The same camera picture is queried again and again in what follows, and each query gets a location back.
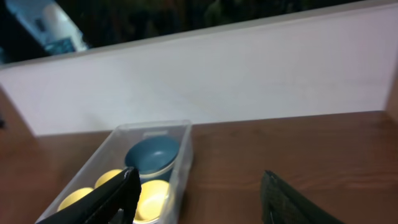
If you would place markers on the yellow small bowl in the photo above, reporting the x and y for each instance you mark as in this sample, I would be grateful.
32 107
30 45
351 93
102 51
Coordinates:
151 201

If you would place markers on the clear plastic storage bin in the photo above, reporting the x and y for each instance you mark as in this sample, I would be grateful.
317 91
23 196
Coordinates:
111 153

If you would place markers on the dark blue bowl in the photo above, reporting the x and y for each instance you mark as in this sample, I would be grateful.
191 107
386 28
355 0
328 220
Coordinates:
163 174
152 154

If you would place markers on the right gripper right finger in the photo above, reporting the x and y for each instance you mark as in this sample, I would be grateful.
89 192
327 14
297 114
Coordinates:
281 203

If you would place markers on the yellow cup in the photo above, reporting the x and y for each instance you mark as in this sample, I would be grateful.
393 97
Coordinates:
74 197
106 177

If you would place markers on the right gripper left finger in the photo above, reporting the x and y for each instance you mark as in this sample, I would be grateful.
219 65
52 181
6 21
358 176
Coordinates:
102 205

